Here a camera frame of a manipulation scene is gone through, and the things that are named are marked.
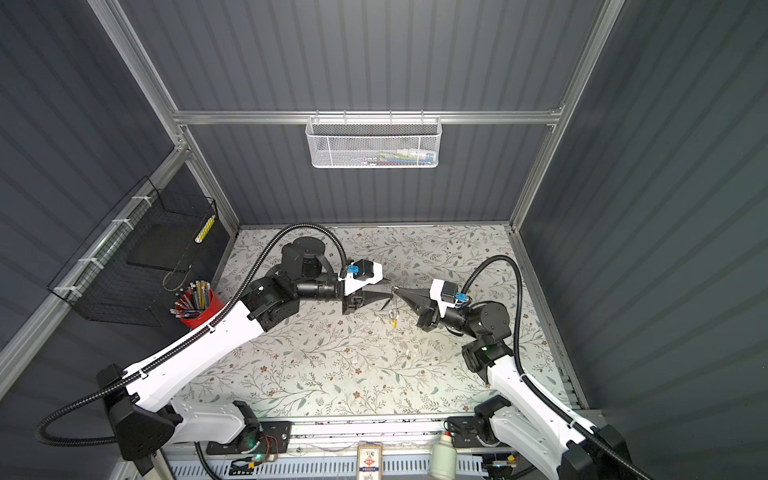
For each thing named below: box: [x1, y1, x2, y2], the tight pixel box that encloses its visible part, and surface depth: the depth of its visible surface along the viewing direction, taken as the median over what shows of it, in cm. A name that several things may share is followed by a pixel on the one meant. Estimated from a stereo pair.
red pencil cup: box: [170, 280, 226, 329], surface depth 86 cm
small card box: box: [356, 441, 383, 480], surface depth 71 cm
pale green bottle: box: [430, 434, 457, 480], surface depth 66 cm
